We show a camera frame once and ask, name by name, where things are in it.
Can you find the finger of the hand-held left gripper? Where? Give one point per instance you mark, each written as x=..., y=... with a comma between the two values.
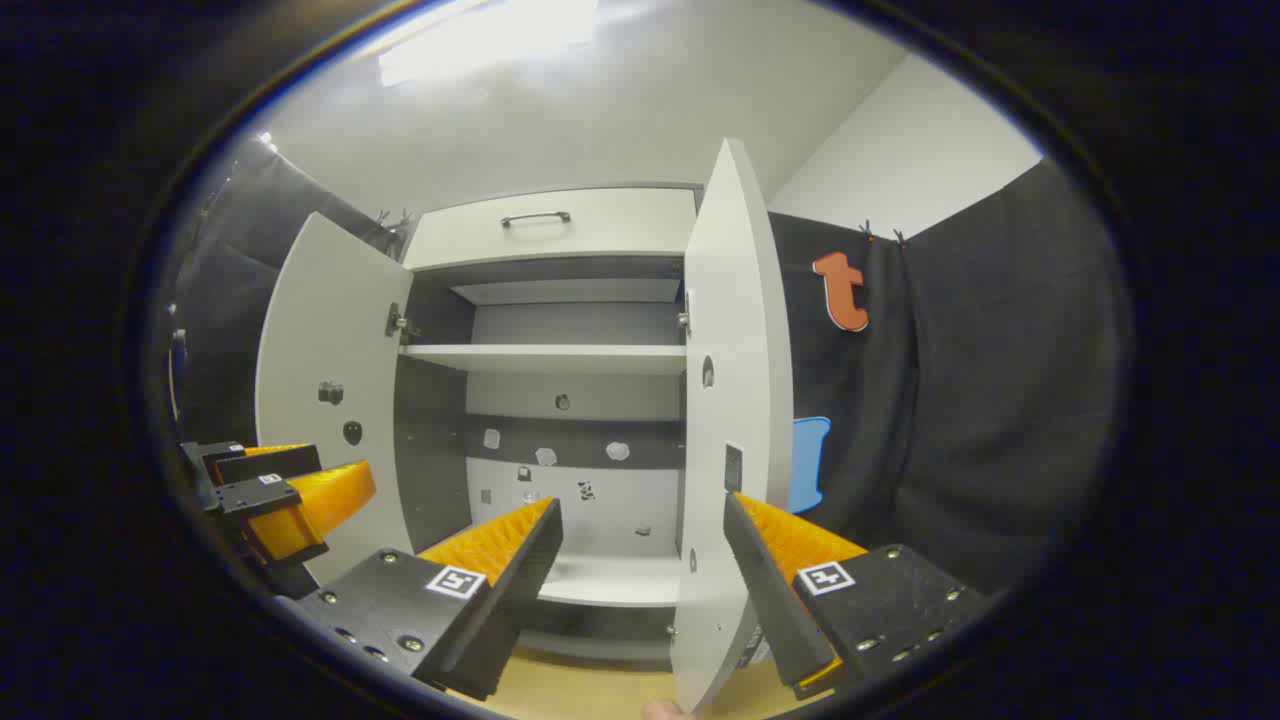
x=270, y=463
x=320, y=500

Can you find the white cabinet door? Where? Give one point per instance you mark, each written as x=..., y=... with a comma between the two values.
x=320, y=330
x=735, y=300

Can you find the white cabinet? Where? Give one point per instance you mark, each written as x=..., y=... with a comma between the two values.
x=575, y=500

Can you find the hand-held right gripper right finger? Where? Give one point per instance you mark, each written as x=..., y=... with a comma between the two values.
x=775, y=600

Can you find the white cabinet shelf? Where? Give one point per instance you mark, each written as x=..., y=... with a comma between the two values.
x=550, y=357

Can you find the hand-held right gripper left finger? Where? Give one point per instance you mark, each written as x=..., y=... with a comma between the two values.
x=510, y=600

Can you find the metal door hinge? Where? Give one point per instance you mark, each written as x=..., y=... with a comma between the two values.
x=398, y=322

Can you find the black backdrop cloth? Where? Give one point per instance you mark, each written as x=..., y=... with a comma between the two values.
x=950, y=400

